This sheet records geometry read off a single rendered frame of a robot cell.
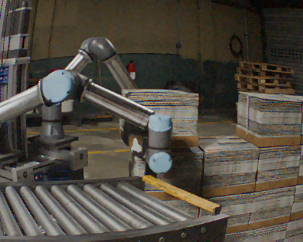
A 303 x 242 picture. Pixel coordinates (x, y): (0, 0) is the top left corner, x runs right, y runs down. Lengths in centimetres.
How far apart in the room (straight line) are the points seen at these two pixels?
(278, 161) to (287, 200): 26
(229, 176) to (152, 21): 759
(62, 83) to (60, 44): 704
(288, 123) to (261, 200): 42
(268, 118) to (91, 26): 704
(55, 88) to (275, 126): 107
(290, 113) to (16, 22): 149
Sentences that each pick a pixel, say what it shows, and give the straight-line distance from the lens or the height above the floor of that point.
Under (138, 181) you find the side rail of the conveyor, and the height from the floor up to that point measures 79.
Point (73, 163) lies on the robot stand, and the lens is 212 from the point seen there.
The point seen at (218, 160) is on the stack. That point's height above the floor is 78.
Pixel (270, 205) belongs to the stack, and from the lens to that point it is 216.
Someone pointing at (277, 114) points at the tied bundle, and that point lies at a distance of 206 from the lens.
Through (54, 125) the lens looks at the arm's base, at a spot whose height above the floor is 89.
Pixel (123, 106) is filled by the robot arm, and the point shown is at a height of 104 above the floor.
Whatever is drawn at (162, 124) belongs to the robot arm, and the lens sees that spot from 150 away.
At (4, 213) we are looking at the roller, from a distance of 115.
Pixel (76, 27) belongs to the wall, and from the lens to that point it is 867.
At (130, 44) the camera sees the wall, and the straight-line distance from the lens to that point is 913.
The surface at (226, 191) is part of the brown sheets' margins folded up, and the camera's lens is 203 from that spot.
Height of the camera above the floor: 122
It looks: 8 degrees down
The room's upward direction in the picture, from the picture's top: 1 degrees clockwise
